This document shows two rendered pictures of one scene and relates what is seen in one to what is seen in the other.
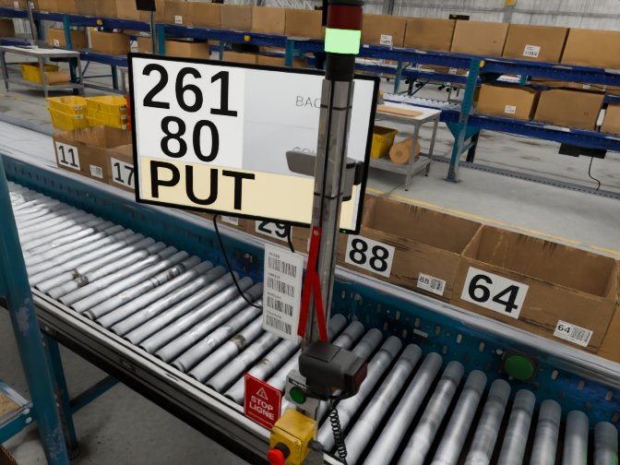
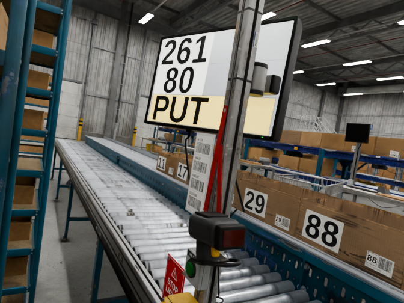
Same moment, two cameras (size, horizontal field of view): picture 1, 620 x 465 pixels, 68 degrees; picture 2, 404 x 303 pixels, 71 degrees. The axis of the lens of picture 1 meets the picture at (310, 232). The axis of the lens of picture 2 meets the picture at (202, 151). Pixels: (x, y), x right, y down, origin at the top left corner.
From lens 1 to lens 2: 0.51 m
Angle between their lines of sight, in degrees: 36
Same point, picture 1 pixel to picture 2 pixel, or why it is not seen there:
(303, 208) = not seen: hidden behind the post
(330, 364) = (208, 219)
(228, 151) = (196, 85)
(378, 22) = (388, 142)
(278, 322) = (194, 201)
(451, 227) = not seen: outside the picture
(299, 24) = (330, 142)
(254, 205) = (204, 120)
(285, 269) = (204, 150)
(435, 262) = (382, 240)
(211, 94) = (195, 50)
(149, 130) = (160, 77)
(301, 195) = not seen: hidden behind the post
